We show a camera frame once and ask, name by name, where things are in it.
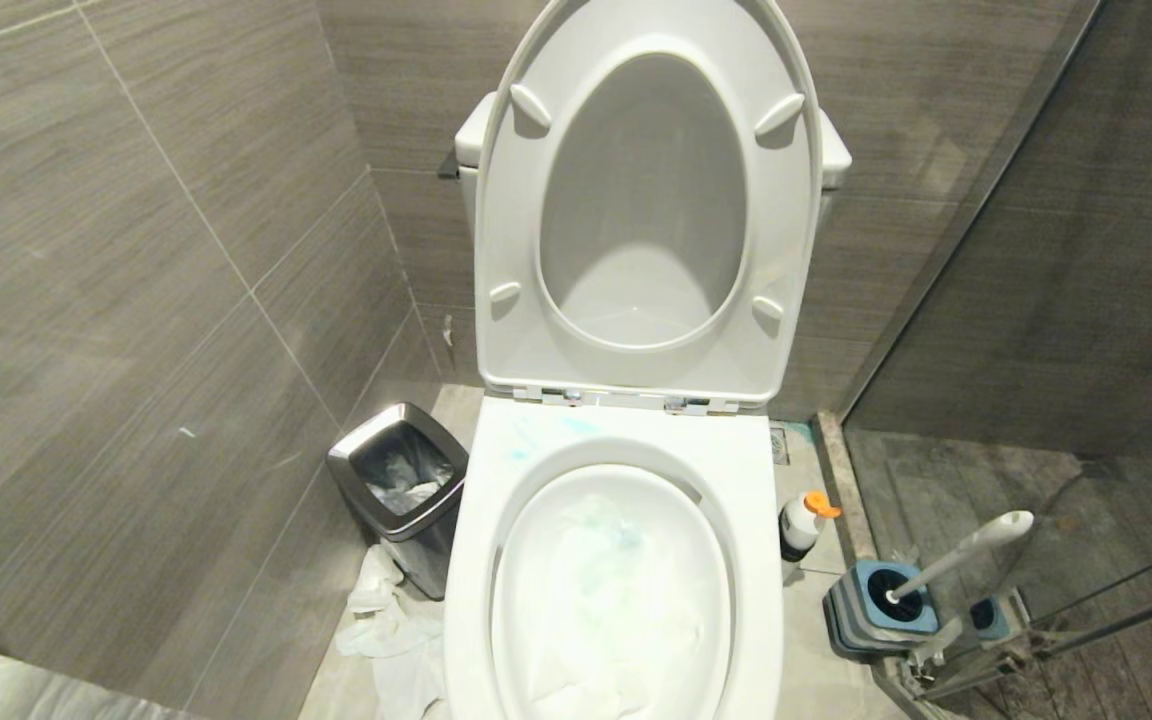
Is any white crumpled paper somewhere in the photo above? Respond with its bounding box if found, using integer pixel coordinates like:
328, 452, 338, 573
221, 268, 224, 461
336, 543, 450, 720

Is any white toilet lid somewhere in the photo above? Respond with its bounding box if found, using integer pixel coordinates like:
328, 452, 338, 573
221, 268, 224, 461
502, 0, 823, 351

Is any white toilet seat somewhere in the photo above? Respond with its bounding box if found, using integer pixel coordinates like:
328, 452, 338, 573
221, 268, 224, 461
474, 0, 823, 409

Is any blue grey brush holder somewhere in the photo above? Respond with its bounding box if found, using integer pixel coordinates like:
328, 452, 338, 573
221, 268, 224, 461
823, 559, 941, 663

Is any glass shower door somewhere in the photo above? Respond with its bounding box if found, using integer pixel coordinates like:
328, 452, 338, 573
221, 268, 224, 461
836, 0, 1152, 701

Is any white tissue in bowl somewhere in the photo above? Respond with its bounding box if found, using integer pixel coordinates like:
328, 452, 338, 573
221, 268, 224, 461
516, 495, 717, 720

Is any white bottle orange cap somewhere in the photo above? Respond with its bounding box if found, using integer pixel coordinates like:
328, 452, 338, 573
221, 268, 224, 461
779, 490, 842, 564

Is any silver trash bin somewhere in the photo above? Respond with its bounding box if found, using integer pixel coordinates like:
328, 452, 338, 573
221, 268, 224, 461
326, 402, 470, 601

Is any white toilet brush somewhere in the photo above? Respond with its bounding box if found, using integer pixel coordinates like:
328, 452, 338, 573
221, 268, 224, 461
886, 510, 1035, 605

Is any white toilet bowl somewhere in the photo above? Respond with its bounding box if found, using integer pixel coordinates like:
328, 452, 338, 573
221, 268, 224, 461
443, 396, 787, 720

